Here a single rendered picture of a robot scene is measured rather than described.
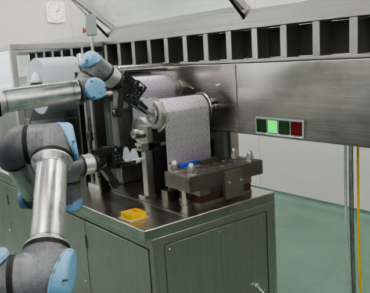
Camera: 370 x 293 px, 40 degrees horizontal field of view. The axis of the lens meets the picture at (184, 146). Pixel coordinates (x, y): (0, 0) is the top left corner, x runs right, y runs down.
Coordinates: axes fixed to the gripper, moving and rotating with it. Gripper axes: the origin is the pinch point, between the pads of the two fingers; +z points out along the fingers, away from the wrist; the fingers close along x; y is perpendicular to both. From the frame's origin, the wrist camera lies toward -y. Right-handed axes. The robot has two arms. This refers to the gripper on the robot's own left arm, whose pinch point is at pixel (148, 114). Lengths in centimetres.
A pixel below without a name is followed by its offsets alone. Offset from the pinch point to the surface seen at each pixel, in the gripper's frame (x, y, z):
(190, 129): -4.4, 4.7, 19.0
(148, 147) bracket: 2.9, -10.6, 9.7
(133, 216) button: -17.6, -40.0, 5.5
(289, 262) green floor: 55, -2, 194
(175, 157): -4.4, -8.9, 19.2
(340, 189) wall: 97, 92, 275
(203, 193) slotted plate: -23.2, -18.9, 25.7
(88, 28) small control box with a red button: 54, 33, -20
